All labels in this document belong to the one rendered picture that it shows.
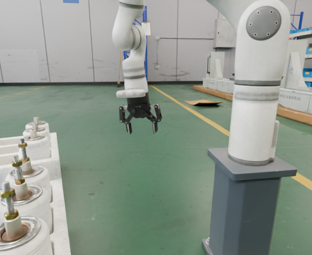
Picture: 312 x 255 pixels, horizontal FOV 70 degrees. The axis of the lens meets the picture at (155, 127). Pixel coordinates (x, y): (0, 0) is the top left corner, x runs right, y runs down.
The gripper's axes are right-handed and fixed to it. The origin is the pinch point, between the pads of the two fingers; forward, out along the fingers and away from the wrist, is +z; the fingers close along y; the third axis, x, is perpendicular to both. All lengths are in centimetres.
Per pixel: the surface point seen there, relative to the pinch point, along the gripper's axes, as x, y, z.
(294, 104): -176, -106, 46
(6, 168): 18.2, 43.4, 5.1
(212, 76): -414, -26, 52
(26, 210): 43.1, 10.6, -2.1
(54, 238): 42.8, 6.6, 4.7
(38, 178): 32.1, 17.0, -1.4
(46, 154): 7.0, 36.4, 5.7
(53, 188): 26.5, 19.1, 5.8
